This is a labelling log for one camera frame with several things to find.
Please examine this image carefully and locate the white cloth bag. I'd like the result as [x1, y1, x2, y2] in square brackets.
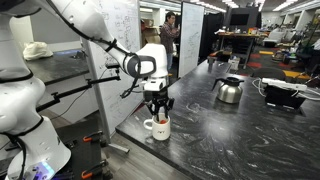
[22, 41, 54, 62]

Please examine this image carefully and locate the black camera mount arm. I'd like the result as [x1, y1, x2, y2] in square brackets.
[35, 68, 122, 113]

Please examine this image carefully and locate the white armchair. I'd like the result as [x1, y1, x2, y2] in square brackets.
[263, 30, 296, 48]

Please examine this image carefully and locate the black wall monitor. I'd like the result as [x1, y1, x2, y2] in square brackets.
[229, 13, 250, 27]

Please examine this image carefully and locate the black partition curtain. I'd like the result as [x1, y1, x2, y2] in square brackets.
[199, 12, 225, 63]

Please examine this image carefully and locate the person in plaid shirt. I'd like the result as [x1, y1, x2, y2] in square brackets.
[159, 11, 181, 73]

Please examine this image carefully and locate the white power strip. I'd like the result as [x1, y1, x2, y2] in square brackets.
[261, 77, 308, 93]

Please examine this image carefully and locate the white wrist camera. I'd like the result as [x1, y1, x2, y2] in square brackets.
[142, 76, 169, 93]

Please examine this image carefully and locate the large whiteboard on stand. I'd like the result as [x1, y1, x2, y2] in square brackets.
[79, 0, 145, 154]

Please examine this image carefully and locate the black robot stand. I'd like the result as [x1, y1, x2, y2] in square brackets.
[49, 113, 113, 180]

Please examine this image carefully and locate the wooden office desk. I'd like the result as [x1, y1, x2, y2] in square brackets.
[216, 31, 269, 69]

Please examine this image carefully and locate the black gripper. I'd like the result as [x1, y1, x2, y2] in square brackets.
[143, 89, 175, 122]

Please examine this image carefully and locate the orange clamp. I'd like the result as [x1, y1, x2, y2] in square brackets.
[80, 159, 108, 179]
[82, 131, 104, 144]

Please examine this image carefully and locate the white power cable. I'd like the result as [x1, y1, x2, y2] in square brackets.
[296, 88, 320, 102]

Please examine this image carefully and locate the stainless steel coffee carafe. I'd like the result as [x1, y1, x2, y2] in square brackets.
[211, 76, 245, 105]

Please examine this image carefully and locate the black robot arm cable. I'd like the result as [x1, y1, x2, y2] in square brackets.
[46, 0, 143, 99]

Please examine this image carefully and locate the black-topped kitchen counter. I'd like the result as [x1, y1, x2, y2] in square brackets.
[24, 49, 101, 124]

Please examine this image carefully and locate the white printed mug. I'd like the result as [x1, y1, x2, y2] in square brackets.
[143, 113, 172, 141]

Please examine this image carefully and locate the cardboard box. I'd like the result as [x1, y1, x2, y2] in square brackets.
[142, 27, 162, 46]

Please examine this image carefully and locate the black box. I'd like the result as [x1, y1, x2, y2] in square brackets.
[264, 84, 306, 110]

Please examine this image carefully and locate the narrow tall whiteboard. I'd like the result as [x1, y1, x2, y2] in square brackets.
[177, 1, 205, 79]

